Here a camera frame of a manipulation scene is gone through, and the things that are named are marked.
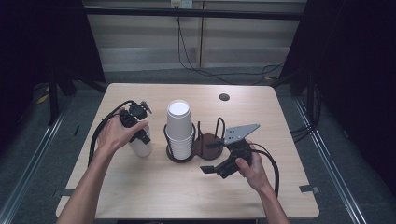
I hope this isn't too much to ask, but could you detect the white wall socket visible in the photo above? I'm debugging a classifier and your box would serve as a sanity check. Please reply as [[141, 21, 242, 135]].
[[170, 0, 194, 9]]

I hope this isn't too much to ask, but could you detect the black metal stand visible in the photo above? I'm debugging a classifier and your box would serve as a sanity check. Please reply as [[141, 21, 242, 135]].
[[46, 73, 63, 127]]

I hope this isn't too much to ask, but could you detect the aluminium floor rail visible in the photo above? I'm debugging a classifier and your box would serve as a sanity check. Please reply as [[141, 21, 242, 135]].
[[0, 99, 74, 224], [293, 98, 369, 224]]

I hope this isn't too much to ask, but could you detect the stack of white paper cups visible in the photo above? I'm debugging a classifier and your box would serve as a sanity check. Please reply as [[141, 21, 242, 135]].
[[164, 99, 195, 161]]

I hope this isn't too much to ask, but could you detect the person's right hand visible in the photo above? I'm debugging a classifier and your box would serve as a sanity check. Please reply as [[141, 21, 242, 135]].
[[234, 139, 270, 192]]

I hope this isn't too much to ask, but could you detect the black hanging wall cable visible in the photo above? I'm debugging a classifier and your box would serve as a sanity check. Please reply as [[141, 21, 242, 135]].
[[176, 15, 286, 86]]

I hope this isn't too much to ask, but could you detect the person's left hand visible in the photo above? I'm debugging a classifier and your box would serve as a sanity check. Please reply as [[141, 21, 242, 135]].
[[96, 113, 149, 154]]

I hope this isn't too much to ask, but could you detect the brown double wire cup holder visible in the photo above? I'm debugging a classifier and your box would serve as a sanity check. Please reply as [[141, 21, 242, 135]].
[[163, 117, 227, 164]]

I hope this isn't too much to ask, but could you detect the single white paper cup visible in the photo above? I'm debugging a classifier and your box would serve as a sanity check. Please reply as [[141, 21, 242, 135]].
[[128, 123, 153, 159]]

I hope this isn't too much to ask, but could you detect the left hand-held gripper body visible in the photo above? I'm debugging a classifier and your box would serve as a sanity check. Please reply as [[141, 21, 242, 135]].
[[119, 100, 153, 129]]

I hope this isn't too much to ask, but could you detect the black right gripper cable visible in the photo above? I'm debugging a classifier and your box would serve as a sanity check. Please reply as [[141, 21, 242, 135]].
[[251, 142, 280, 199]]

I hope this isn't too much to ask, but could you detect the black curtain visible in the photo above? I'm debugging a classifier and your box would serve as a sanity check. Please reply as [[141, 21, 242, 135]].
[[279, 0, 396, 195], [0, 0, 106, 153]]

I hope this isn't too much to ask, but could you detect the yellow floor item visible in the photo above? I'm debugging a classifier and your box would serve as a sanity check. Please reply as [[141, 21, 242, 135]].
[[35, 86, 50, 105]]

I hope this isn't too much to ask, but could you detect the bundle of black floor cables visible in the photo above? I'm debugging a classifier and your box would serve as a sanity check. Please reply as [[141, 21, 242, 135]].
[[290, 83, 321, 144]]

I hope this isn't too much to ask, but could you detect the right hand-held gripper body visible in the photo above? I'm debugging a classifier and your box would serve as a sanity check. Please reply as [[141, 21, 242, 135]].
[[217, 122, 262, 180]]

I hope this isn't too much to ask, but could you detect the black horizontal bar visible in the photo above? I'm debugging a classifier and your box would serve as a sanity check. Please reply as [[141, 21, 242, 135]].
[[83, 7, 304, 21]]

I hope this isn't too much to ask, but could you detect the grey tape piece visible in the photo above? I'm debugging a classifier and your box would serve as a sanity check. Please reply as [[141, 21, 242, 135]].
[[299, 184, 320, 194], [59, 188, 78, 198]]

